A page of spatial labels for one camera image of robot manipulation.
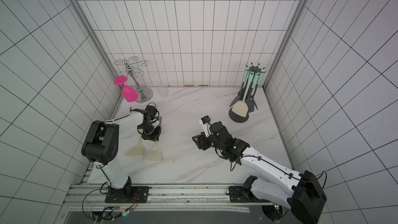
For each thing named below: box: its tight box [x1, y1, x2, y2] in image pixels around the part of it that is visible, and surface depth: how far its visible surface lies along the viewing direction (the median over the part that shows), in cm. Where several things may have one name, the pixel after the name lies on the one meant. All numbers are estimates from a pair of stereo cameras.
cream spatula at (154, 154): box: [144, 141, 163, 162], surface depth 87 cm
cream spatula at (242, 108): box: [231, 86, 249, 118], surface depth 93 cm
